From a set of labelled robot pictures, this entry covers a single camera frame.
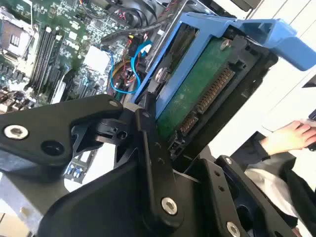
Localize person's bare hand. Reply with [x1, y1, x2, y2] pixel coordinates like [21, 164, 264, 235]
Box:
[261, 119, 316, 157]

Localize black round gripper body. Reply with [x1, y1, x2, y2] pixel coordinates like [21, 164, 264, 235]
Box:
[36, 158, 212, 237]

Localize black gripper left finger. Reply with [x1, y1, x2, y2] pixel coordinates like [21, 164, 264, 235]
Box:
[0, 92, 185, 232]

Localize hard disk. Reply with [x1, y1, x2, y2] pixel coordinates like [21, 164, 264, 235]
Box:
[130, 11, 316, 164]

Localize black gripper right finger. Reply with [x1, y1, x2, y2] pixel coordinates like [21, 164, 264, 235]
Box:
[198, 155, 298, 237]

